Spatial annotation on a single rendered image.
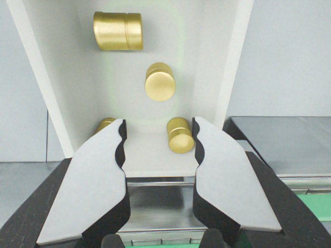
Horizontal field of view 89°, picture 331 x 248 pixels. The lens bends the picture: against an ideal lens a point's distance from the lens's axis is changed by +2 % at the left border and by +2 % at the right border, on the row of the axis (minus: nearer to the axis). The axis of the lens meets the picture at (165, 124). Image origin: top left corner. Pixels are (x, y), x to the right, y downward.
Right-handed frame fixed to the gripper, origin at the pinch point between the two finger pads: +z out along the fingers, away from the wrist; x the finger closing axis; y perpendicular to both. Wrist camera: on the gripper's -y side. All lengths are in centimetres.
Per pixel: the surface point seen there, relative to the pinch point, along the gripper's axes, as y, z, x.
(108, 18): -6.5, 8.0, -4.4
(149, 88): -0.2, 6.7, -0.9
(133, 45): -4.2, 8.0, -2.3
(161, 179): 15.6, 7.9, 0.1
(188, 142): 7.4, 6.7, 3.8
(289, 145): 7.0, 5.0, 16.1
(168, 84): -0.5, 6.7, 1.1
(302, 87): 2.4, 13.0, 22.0
